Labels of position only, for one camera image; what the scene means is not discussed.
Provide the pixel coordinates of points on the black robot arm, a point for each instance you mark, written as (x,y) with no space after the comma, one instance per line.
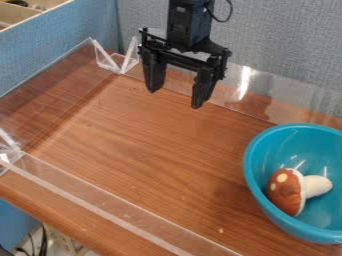
(189,22)

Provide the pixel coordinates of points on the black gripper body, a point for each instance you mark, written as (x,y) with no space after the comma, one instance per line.
(159,52)

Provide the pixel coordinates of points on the brown white plush mushroom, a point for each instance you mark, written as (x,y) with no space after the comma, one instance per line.
(290,189)

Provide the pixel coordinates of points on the wooden shelf box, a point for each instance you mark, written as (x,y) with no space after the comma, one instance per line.
(19,11)

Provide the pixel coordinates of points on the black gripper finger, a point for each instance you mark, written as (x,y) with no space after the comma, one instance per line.
(203,87)
(154,69)

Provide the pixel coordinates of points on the clear acrylic front barrier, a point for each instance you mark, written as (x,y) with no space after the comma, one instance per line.
(155,229)

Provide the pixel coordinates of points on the clear acrylic left barrier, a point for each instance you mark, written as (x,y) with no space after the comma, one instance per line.
(36,108)

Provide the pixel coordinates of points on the clear acrylic back barrier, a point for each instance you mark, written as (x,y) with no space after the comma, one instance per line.
(261,95)

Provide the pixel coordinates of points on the blue plastic bowl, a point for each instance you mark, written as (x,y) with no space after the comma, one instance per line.
(309,148)

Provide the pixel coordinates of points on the clear acrylic corner bracket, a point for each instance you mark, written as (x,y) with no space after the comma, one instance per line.
(118,63)

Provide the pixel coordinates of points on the clear acrylic barrier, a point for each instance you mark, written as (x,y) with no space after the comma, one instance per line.
(36,108)
(261,95)
(155,229)

